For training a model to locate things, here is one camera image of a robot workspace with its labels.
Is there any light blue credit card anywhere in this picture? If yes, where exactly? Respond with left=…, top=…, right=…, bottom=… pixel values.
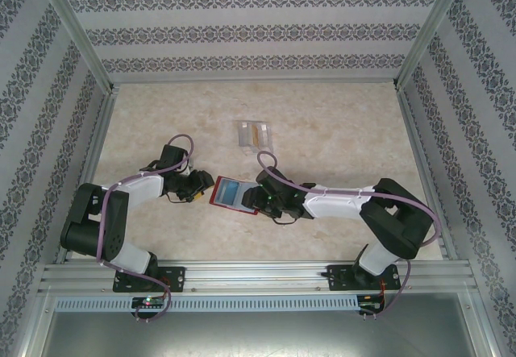
left=218, top=179, right=244, bottom=205

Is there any red leather card holder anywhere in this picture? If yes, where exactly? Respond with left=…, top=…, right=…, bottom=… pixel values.
left=208, top=175, right=259, bottom=216

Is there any grey metal panel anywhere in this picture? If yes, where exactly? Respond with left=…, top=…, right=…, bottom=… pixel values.
left=38, top=310, right=495, bottom=357

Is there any aluminium frame post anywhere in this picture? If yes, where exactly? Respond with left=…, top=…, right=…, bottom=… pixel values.
left=393, top=0, right=475, bottom=92
left=34, top=0, right=118, bottom=94

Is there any aluminium mounting rail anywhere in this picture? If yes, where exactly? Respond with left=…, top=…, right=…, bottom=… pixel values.
left=38, top=262, right=475, bottom=293

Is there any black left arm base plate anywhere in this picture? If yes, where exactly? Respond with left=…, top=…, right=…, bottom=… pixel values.
left=112, top=264, right=186, bottom=293

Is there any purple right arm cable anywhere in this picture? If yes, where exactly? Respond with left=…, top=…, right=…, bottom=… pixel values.
left=256, top=151, right=440, bottom=322

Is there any left controller board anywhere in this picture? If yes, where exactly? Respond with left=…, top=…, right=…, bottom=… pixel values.
left=131, top=297, right=166, bottom=309

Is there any clear plastic card box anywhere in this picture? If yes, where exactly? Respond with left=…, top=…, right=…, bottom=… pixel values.
left=235, top=119, right=277, bottom=155

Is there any slotted grey cable duct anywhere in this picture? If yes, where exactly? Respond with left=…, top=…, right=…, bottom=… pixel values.
left=54, top=295, right=360, bottom=312

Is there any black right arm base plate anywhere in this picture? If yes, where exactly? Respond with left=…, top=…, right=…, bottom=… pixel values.
left=328, top=264, right=402, bottom=293

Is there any aluminium side rail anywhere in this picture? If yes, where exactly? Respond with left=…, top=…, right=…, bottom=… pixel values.
left=56, top=85, right=120, bottom=264

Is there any aluminium back rail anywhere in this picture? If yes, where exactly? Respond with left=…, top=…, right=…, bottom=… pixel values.
left=108, top=76, right=398, bottom=88

